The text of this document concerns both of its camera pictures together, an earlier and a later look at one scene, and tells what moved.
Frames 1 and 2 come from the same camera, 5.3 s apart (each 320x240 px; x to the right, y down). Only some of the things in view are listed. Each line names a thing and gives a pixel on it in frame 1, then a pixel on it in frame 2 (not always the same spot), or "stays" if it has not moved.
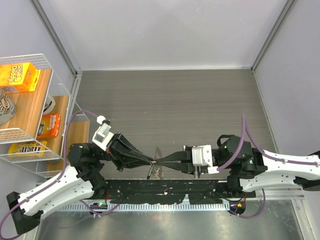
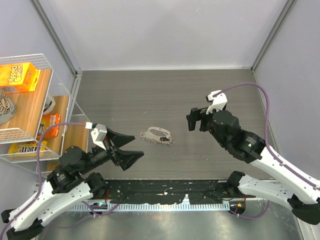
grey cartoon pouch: (8, 109) stays
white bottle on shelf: (49, 104) stays
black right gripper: (186, 156) → (197, 114)
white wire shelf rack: (41, 119) stays
